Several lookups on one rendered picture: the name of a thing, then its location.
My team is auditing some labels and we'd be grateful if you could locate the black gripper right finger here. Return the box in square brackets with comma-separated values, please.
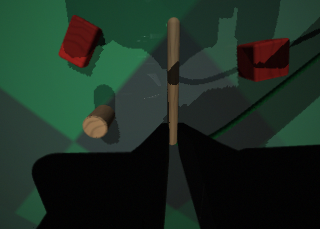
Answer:
[177, 123, 320, 229]

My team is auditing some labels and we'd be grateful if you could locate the thin wooden stick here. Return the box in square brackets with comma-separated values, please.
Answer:
[167, 17, 320, 146]

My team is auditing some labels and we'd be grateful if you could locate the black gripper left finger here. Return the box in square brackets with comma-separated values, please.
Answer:
[32, 123, 169, 229]

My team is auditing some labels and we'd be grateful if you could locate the brown wooden cylinder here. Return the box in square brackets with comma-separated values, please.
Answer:
[82, 105, 115, 138]

